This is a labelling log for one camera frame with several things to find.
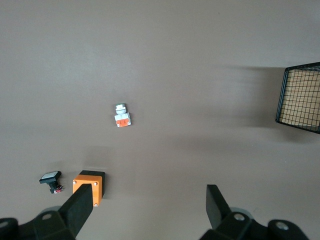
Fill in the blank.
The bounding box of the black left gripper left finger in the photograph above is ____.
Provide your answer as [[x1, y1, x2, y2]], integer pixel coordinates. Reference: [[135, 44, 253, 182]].
[[0, 183, 94, 240]]

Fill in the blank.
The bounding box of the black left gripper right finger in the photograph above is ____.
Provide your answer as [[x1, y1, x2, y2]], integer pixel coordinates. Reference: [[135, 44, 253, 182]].
[[199, 184, 311, 240]]

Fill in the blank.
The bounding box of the black square white-top switch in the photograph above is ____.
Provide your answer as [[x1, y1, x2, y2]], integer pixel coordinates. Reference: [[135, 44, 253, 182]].
[[38, 170, 65, 195]]

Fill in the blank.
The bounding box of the orange button enclosure box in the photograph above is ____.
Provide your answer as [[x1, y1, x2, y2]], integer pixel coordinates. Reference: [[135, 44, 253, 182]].
[[72, 169, 106, 208]]

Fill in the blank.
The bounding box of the black wire tray wooden base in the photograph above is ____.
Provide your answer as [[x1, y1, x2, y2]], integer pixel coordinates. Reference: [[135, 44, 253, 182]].
[[275, 61, 320, 135]]

